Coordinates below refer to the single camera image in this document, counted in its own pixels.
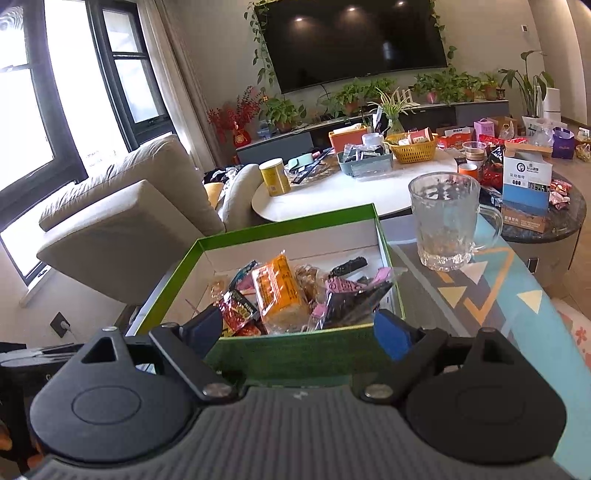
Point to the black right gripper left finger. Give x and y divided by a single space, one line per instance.
121 398

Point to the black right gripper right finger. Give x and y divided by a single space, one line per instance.
476 399

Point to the red snack wrapper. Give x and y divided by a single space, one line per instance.
239 317

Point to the pink blue snack packet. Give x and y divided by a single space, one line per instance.
242 274

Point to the orange cracker packet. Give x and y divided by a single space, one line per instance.
281 304

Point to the beige sofa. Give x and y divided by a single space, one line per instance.
119 231

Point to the clear glass mug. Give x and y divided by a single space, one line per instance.
446 207

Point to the white blue paper box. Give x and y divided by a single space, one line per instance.
526 182

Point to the yellow wicker basket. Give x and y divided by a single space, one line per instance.
406 152

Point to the round white coffee table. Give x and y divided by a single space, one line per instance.
389 193

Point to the blue plastic tray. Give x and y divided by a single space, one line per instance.
369 166

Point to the yellow tin can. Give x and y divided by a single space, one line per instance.
275 177

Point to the pink small box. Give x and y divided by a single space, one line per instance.
485 127

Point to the orange storage box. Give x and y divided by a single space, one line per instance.
351 135

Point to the red flower decoration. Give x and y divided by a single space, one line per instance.
231 119

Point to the wall power socket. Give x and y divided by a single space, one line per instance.
60 325

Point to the black wall television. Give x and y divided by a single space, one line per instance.
310 43

